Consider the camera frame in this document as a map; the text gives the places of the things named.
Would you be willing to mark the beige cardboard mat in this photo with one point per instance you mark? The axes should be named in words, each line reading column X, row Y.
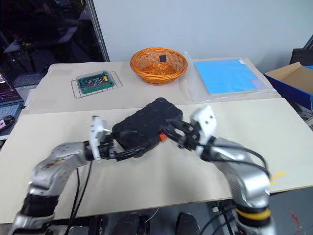
column 151, row 95
column 156, row 181

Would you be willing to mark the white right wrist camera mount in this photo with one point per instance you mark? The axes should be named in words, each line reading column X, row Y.
column 206, row 122

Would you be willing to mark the clear plastic bag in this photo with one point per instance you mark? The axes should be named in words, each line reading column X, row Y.
column 195, row 95

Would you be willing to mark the orange wicker basket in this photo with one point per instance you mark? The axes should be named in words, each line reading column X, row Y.
column 146, row 73

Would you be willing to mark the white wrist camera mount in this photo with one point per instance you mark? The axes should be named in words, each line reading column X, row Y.
column 97, row 132
column 206, row 122

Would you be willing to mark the laptop keyboard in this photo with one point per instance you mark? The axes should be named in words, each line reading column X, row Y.
column 9, row 110

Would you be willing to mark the dark rounded shape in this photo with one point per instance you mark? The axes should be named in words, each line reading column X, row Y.
column 187, row 224

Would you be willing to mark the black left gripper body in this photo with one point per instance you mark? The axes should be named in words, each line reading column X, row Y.
column 107, row 151

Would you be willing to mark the grey window frame post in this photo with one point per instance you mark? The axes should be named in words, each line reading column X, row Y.
column 97, row 29

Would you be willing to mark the blue cardboard box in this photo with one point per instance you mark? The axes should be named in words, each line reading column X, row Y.
column 291, row 85

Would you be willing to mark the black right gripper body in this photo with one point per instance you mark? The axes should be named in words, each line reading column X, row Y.
column 189, row 137

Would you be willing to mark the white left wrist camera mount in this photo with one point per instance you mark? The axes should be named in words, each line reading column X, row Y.
column 97, row 132

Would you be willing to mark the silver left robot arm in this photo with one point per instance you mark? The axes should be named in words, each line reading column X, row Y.
column 61, row 156

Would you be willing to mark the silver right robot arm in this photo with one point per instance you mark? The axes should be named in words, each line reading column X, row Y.
column 249, row 181

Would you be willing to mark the green screwdriver bit set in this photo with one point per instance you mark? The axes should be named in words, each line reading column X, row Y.
column 96, row 82

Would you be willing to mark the blue sheet pack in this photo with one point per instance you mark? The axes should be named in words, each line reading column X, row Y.
column 225, row 76

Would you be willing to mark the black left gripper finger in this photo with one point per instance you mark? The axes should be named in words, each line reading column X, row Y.
column 132, row 156
column 127, row 151

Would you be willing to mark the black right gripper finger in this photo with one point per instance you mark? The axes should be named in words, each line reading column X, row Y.
column 172, row 134
column 177, row 123

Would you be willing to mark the black chair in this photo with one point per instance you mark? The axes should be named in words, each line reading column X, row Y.
column 302, row 57

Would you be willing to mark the small black square tag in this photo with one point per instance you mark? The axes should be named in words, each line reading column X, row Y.
column 163, row 58

